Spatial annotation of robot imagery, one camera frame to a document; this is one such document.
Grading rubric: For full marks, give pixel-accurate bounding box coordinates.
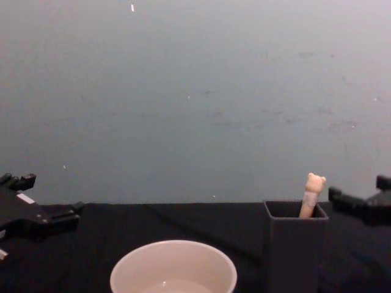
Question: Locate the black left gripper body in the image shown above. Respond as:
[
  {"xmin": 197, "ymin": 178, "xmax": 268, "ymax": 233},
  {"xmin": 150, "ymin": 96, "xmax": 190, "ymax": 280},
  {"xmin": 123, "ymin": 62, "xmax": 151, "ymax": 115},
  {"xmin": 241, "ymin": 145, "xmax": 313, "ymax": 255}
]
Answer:
[{"xmin": 0, "ymin": 184, "xmax": 52, "ymax": 242}]

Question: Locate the cream bear-topped stick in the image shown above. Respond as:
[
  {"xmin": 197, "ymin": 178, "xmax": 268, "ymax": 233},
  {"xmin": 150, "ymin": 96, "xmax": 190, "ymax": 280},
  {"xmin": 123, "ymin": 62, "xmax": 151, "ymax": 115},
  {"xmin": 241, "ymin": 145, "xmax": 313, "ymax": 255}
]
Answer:
[{"xmin": 298, "ymin": 172, "xmax": 327, "ymax": 219}]

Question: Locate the black square holder box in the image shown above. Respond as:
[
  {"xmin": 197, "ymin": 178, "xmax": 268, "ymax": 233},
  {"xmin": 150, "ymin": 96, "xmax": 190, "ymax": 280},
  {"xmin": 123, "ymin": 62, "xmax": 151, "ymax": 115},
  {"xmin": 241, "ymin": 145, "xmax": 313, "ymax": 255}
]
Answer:
[{"xmin": 263, "ymin": 199, "xmax": 330, "ymax": 293}]

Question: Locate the white round bowl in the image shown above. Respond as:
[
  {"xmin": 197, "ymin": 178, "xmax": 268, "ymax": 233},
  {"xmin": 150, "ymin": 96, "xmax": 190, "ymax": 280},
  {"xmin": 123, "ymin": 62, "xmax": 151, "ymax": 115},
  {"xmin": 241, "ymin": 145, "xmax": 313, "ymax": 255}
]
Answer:
[{"xmin": 109, "ymin": 239, "xmax": 238, "ymax": 293}]

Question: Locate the black table cloth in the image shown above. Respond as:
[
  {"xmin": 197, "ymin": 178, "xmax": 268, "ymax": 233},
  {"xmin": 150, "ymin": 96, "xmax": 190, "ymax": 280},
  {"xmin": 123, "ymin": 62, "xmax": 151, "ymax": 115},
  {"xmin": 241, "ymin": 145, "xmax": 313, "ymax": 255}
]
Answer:
[{"xmin": 0, "ymin": 201, "xmax": 391, "ymax": 293}]

